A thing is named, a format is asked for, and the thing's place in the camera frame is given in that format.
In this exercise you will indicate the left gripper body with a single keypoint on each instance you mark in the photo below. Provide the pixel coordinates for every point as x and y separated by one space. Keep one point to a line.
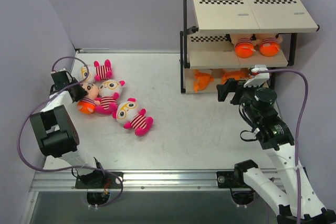
77 94

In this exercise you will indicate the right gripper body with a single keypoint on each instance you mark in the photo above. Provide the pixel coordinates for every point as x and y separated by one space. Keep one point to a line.
233 94

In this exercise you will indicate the orange shark plush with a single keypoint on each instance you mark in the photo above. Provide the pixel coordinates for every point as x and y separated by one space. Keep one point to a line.
202 77
265 85
236 75

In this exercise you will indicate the peach boy plush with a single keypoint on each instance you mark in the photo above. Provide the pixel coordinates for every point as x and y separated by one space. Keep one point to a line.
90 101
244 47
268 44

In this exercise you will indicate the orange shark plush back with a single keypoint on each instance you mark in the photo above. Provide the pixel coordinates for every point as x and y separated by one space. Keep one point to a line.
202 77

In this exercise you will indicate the white pink glasses plush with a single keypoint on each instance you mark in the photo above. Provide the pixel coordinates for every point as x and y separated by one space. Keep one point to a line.
131 116
109 92

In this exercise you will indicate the white pink glasses plush front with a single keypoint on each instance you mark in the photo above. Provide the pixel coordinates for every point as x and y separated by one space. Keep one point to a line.
131 116

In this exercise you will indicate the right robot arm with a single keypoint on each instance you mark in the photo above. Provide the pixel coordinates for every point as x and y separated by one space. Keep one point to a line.
297 202

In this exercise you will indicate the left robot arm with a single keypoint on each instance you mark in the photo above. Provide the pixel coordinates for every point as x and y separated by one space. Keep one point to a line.
55 132

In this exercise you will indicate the cream black three-tier shelf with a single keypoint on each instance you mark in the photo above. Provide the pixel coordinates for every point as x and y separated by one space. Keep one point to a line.
222 39

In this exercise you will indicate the white pink striped plush back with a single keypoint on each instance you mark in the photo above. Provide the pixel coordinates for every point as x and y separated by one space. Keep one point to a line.
96 72

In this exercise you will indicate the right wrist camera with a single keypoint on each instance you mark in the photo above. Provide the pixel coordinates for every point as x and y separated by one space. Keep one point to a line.
258 76

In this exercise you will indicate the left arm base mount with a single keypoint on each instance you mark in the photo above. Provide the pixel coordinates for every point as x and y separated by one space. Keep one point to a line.
105 180

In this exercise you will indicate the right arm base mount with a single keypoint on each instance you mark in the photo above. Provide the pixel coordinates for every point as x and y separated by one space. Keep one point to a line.
226 179

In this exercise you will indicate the aluminium front rail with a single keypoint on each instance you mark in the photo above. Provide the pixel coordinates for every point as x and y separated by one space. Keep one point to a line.
135 180

